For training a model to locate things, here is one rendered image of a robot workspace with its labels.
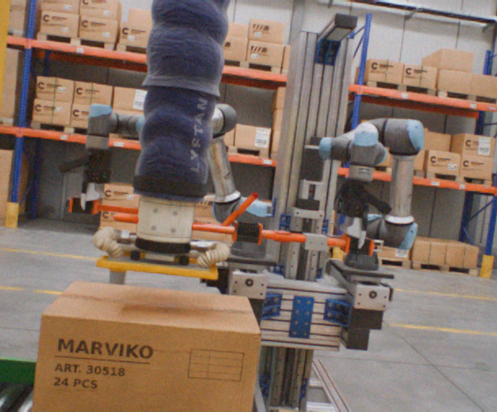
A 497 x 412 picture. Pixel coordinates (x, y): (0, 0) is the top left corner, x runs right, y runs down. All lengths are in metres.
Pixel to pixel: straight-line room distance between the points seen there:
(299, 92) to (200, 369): 1.34
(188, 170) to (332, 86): 1.08
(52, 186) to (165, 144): 8.94
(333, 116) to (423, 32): 8.90
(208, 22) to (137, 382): 1.02
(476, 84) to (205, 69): 8.71
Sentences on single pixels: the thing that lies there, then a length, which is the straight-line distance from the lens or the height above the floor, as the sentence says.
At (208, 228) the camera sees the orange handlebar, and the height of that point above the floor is 1.21.
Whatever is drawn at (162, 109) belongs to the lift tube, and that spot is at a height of 1.54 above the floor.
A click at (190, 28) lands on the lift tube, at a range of 1.56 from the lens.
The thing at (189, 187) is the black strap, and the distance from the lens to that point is 1.52.
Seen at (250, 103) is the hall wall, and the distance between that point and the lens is 10.18.
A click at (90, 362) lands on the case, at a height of 0.83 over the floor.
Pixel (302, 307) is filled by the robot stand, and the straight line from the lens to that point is 2.23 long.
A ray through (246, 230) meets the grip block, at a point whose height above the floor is 1.21.
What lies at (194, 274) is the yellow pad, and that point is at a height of 1.09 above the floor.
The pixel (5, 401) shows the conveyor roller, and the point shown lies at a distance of 2.01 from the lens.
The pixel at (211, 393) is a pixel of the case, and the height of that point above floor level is 0.76.
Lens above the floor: 1.40
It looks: 4 degrees down
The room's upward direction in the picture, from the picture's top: 7 degrees clockwise
